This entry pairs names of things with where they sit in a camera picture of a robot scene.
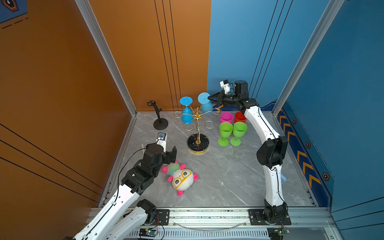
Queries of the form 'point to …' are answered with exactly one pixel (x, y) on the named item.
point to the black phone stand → (160, 124)
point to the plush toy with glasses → (182, 179)
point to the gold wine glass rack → (198, 142)
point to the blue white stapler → (283, 179)
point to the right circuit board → (277, 233)
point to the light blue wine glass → (207, 107)
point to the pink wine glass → (226, 117)
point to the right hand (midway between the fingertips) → (207, 98)
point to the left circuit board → (147, 232)
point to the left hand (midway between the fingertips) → (165, 144)
